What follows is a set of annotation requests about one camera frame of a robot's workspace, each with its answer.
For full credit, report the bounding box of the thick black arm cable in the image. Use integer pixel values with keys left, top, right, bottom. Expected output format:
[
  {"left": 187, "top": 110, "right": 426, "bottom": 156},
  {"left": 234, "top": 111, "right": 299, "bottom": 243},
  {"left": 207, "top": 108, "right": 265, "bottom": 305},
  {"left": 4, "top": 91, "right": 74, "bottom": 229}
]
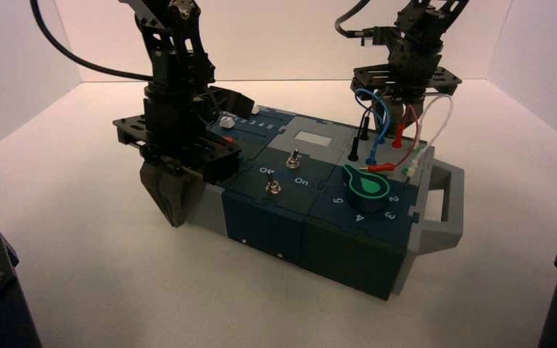
[
  {"left": 29, "top": 0, "right": 155, "bottom": 83},
  {"left": 334, "top": 0, "right": 374, "bottom": 41}
]

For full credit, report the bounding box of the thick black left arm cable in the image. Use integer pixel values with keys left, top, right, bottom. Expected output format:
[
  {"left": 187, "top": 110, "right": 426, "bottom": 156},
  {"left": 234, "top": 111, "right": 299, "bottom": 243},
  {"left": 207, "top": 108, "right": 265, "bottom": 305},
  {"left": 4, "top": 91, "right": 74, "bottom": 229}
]
[{"left": 29, "top": 0, "right": 155, "bottom": 83}]

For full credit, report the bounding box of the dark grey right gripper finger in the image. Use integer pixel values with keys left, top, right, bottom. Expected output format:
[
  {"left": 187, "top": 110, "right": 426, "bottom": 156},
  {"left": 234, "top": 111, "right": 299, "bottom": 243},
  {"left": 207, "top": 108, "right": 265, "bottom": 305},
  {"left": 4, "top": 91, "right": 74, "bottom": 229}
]
[{"left": 378, "top": 98, "right": 426, "bottom": 131}]

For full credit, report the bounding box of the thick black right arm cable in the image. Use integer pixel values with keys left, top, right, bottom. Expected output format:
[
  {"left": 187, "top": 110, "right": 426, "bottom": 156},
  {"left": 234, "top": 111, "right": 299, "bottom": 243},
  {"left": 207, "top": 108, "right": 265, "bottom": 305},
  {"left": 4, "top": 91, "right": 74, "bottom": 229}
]
[{"left": 334, "top": 0, "right": 374, "bottom": 41}]

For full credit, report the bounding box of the green rotary knob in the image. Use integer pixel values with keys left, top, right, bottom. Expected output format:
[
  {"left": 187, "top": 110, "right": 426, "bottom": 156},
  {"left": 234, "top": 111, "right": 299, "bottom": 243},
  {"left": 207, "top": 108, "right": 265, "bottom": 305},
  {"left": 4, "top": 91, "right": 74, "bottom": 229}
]
[{"left": 342, "top": 164, "right": 390, "bottom": 214}]

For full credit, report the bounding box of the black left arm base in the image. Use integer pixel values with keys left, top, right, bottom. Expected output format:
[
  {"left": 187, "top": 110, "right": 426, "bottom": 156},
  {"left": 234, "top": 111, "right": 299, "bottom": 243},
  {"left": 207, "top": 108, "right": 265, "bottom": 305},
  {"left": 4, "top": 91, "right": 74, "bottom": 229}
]
[{"left": 0, "top": 228, "right": 44, "bottom": 348}]

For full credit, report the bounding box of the white banana plug cable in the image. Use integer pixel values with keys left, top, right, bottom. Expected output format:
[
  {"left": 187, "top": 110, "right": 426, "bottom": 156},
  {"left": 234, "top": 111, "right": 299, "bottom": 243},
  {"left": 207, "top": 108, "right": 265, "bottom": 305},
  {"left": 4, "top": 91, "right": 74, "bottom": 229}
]
[{"left": 402, "top": 94, "right": 455, "bottom": 178}]

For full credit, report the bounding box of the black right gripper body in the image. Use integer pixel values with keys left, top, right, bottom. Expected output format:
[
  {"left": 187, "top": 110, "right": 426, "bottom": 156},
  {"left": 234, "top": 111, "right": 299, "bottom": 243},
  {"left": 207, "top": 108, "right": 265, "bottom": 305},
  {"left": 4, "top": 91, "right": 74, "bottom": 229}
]
[{"left": 351, "top": 62, "right": 463, "bottom": 106}]

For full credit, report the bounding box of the blue banana plug cable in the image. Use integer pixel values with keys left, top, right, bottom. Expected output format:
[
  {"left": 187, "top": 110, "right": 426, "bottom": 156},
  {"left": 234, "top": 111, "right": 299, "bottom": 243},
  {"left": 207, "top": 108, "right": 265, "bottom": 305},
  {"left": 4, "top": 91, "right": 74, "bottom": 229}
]
[{"left": 353, "top": 88, "right": 391, "bottom": 167}]

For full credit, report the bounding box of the black banana plug cable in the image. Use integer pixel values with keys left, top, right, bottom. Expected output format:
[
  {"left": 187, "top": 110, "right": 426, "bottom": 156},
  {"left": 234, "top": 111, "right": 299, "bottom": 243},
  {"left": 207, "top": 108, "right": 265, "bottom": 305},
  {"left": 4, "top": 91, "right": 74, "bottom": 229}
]
[{"left": 347, "top": 107, "right": 376, "bottom": 162}]

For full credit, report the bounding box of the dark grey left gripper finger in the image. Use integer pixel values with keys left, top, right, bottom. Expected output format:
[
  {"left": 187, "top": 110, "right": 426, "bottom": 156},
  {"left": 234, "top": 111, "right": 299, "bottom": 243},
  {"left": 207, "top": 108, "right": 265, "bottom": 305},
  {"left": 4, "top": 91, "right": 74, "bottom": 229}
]
[
  {"left": 161, "top": 167, "right": 205, "bottom": 228},
  {"left": 139, "top": 159, "right": 179, "bottom": 227}
]

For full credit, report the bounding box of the red banana plug cable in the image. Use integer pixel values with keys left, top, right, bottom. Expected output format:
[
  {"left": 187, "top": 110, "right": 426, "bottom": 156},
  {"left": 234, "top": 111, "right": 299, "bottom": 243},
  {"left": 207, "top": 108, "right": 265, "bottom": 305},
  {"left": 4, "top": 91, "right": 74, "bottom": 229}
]
[{"left": 364, "top": 102, "right": 423, "bottom": 174}]

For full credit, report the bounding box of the blue grey task board box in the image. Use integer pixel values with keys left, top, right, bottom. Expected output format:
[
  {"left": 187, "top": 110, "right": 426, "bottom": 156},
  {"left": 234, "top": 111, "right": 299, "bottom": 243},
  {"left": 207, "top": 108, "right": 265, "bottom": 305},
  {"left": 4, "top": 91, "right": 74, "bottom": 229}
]
[{"left": 184, "top": 105, "right": 466, "bottom": 302}]

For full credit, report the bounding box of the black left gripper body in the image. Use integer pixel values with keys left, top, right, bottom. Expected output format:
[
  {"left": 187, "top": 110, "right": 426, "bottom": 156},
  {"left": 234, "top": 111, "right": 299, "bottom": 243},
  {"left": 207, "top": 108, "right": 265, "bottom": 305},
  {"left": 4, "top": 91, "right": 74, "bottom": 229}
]
[{"left": 112, "top": 83, "right": 244, "bottom": 186}]

